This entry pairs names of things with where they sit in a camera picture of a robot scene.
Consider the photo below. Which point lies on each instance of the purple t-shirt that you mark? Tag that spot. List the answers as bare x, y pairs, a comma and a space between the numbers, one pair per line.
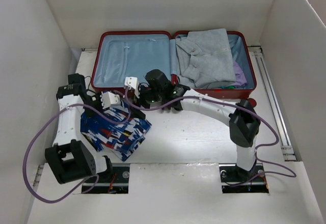
240, 76

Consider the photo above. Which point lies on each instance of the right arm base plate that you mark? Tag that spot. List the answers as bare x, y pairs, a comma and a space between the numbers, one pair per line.
237, 180

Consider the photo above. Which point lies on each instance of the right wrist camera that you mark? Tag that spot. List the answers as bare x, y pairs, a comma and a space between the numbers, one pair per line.
132, 84

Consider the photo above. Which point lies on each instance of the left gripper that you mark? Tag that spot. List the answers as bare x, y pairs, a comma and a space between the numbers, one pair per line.
100, 108

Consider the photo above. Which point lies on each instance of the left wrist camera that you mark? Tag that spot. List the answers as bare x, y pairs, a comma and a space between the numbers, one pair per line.
109, 99

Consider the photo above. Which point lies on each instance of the blue white patterned garment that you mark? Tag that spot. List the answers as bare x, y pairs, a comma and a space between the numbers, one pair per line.
121, 139

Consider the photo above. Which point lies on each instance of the red suitcase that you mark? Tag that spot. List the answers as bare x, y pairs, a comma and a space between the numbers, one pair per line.
134, 54

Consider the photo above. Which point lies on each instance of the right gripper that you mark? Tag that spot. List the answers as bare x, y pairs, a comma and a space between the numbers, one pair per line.
139, 101

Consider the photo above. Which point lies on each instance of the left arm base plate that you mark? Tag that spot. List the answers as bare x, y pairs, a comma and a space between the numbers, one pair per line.
116, 183

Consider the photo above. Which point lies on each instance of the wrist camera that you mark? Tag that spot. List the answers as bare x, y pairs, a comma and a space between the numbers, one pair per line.
132, 84
109, 99

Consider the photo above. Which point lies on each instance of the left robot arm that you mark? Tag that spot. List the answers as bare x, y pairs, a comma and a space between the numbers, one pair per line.
72, 156

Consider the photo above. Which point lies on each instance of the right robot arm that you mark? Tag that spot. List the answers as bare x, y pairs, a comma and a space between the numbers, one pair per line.
238, 116

